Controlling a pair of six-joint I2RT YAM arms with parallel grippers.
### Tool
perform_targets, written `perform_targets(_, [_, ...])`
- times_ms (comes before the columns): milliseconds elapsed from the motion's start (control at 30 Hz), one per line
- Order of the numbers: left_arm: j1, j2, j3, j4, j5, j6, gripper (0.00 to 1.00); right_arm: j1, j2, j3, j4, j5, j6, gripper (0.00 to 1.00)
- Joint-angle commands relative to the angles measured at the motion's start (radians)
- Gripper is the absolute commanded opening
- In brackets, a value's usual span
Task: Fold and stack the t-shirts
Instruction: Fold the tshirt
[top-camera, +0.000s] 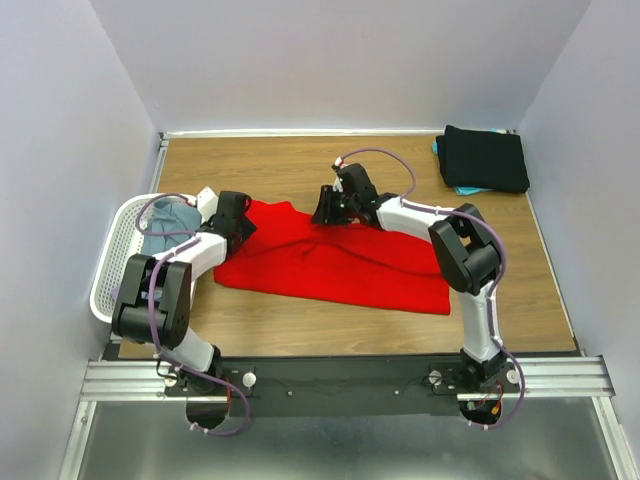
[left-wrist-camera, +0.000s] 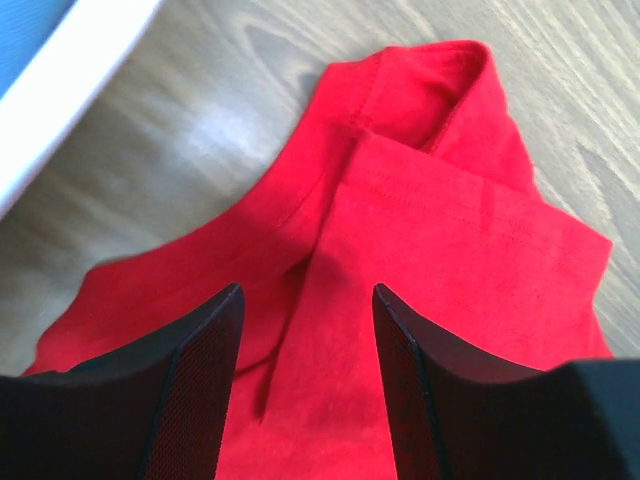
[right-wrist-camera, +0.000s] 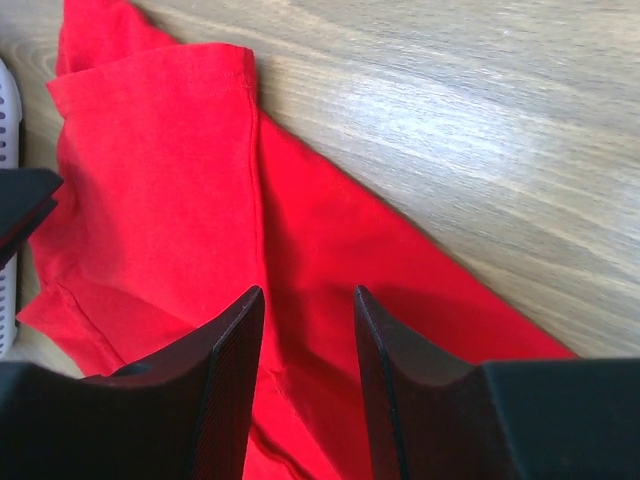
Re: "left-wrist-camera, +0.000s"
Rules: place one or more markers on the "red t shirt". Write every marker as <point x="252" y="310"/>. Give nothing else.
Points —
<point x="406" y="169"/>

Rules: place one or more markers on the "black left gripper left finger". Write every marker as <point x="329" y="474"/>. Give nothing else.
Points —
<point x="153" y="409"/>

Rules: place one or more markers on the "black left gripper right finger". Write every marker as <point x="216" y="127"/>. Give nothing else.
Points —
<point x="456" y="411"/>

